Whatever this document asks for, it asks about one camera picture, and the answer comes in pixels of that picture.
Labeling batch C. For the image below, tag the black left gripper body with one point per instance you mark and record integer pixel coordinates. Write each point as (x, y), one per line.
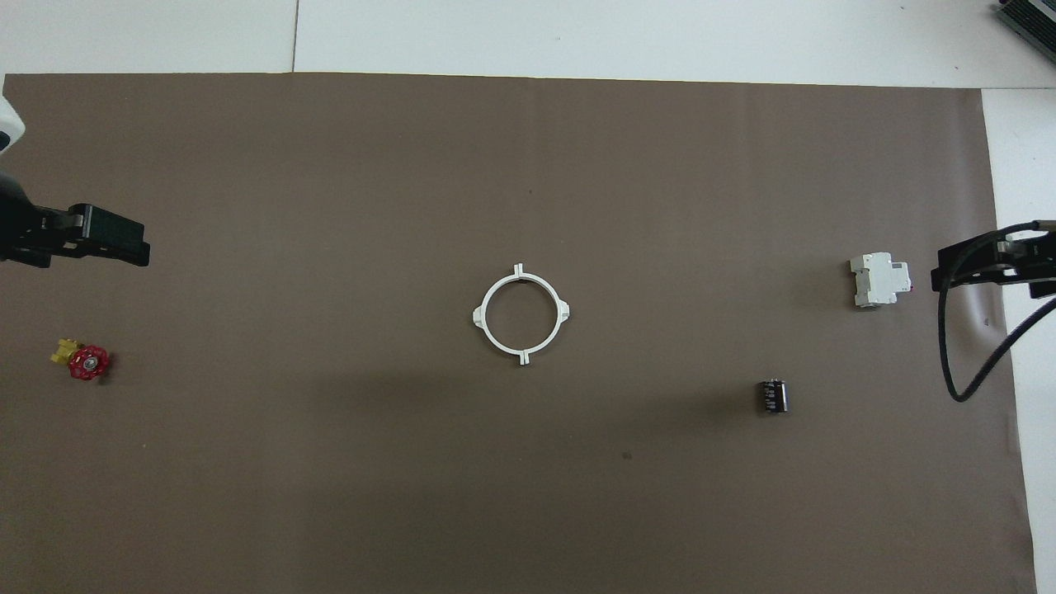
(33, 235)

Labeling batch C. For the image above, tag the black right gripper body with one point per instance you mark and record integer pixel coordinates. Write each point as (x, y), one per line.
(1035, 264)

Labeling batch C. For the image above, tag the white circuit breaker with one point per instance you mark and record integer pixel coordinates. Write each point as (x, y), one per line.
(879, 280)

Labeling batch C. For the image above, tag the black cylindrical capacitor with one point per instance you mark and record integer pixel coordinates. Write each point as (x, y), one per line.
(773, 396)

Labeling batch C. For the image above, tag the grey ribbed device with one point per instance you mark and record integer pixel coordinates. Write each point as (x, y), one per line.
(1031, 16)

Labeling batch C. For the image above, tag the brown table mat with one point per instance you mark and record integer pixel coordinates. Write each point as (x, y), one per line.
(528, 495)

